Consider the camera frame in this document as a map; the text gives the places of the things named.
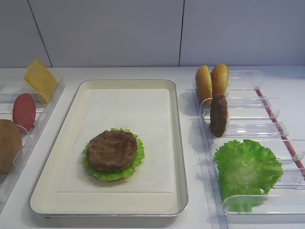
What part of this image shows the golden bun half right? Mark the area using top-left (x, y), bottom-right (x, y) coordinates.
top-left (211, 63), bottom-right (229, 96)

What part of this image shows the white paper tray liner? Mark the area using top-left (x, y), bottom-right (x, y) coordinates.
top-left (59, 89), bottom-right (174, 192)

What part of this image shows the yellow cheese slice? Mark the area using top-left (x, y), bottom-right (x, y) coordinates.
top-left (24, 59), bottom-right (58, 101)
top-left (24, 80), bottom-right (49, 104)

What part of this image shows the yellow cheese slice front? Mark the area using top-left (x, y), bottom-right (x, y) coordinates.
top-left (24, 59), bottom-right (58, 101)

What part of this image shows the clear ingredient rack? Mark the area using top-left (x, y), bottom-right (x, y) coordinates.
top-left (0, 79), bottom-right (65, 204)
top-left (191, 71), bottom-right (305, 229)

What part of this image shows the clear right ingredient rack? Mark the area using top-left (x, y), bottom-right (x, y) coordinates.
top-left (191, 71), bottom-right (305, 229)

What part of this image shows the clear left ingredient rack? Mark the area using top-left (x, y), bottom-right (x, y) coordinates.
top-left (0, 79), bottom-right (65, 204)

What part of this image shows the cream metal serving tray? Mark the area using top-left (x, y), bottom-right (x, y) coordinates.
top-left (29, 80), bottom-right (188, 217)

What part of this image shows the yellow cheese slice back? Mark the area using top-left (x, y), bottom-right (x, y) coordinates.
top-left (24, 80), bottom-right (49, 104)

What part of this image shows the golden bun half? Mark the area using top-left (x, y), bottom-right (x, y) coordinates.
top-left (211, 63), bottom-right (229, 96)
top-left (195, 65), bottom-right (212, 105)

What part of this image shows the golden bun half left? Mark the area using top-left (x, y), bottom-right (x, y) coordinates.
top-left (195, 65), bottom-right (212, 105)

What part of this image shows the red tomato slice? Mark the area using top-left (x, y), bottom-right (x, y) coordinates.
top-left (12, 93), bottom-right (36, 132)

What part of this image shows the brown bun in left rack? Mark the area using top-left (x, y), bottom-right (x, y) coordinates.
top-left (0, 119), bottom-right (22, 174)

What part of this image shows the brown meat patty in rack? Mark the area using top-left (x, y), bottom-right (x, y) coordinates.
top-left (209, 94), bottom-right (228, 138)

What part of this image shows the green lettuce leaf in rack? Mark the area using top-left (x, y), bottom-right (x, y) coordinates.
top-left (213, 139), bottom-right (284, 213)

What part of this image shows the brown meat patty on tray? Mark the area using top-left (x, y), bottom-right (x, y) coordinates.
top-left (87, 131), bottom-right (137, 172)

